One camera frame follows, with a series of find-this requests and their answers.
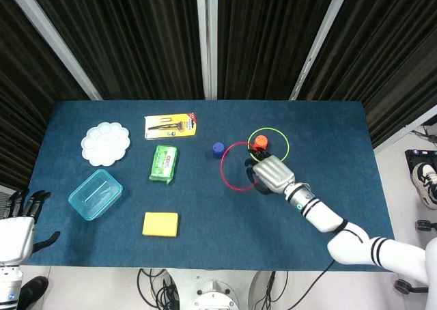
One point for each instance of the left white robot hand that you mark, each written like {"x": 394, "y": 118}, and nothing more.
{"x": 17, "y": 238}

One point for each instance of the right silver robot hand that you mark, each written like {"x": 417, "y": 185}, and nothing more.
{"x": 273, "y": 173}

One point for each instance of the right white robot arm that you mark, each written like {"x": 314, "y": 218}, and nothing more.
{"x": 321, "y": 218}

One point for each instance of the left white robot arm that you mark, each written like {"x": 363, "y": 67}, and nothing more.
{"x": 8, "y": 286}

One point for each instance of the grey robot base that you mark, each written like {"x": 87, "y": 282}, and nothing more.
{"x": 213, "y": 289}

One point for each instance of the orange cylinder block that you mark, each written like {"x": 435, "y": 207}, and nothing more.
{"x": 261, "y": 141}

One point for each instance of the blue cylinder block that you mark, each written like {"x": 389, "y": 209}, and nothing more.
{"x": 218, "y": 149}

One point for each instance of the black shoe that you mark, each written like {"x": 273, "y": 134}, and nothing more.
{"x": 32, "y": 289}

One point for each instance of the blue tablecloth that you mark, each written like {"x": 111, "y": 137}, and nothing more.
{"x": 205, "y": 221}

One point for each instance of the clear container with blue rim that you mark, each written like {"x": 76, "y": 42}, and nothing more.
{"x": 95, "y": 194}

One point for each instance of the green tissue pack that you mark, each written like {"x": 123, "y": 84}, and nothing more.
{"x": 164, "y": 165}

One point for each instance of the packaged peeler on yellow card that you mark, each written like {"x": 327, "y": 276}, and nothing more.
{"x": 170, "y": 125}

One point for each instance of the yellow sponge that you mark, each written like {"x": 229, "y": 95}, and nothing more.
{"x": 160, "y": 224}

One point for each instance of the white flower-shaped paint palette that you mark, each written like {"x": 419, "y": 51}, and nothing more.
{"x": 106, "y": 144}

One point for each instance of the dark pleated curtain panel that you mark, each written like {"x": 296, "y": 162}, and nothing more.
{"x": 385, "y": 50}
{"x": 27, "y": 84}
{"x": 136, "y": 40}
{"x": 266, "y": 40}

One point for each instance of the black floor case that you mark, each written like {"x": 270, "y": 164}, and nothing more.
{"x": 420, "y": 154}

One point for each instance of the white and black sneaker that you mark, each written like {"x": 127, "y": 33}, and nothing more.
{"x": 425, "y": 187}

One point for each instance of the black chair caster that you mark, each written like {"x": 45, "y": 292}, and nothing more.
{"x": 425, "y": 225}
{"x": 408, "y": 286}

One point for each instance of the white partition frame post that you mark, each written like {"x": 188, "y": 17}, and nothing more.
{"x": 208, "y": 40}
{"x": 54, "y": 41}
{"x": 317, "y": 40}

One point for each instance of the white partition frame bar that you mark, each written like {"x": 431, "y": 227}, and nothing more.
{"x": 406, "y": 129}

